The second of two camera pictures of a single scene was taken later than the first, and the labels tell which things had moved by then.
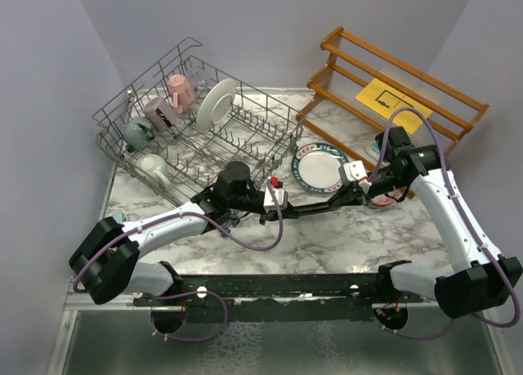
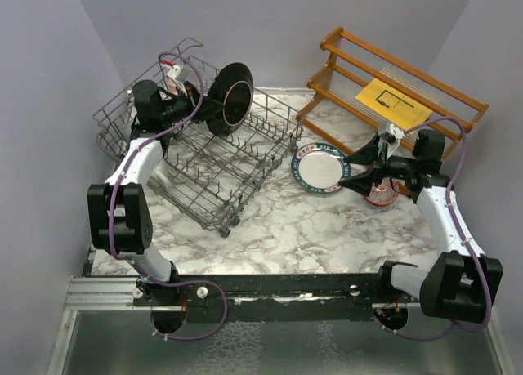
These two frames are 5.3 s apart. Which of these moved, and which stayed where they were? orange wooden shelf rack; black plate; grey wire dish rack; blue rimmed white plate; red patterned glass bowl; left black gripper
Moved: black plate; left black gripper
Stayed: orange wooden shelf rack; grey wire dish rack; blue rimmed white plate; red patterned glass bowl
